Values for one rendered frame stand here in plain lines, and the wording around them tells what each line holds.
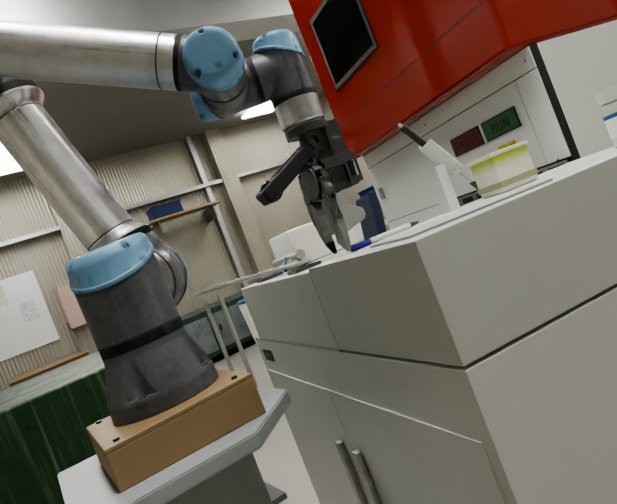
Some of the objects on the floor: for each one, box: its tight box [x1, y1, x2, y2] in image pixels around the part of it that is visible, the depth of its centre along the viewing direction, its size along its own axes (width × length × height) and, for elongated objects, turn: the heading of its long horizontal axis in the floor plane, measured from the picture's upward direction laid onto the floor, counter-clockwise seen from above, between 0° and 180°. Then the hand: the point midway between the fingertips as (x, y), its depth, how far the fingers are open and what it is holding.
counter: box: [9, 352, 89, 387], centre depth 657 cm, size 78×236×80 cm, turn 118°
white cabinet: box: [255, 269, 617, 504], centre depth 113 cm, size 64×96×82 cm, turn 109°
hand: (335, 246), depth 88 cm, fingers open, 5 cm apart
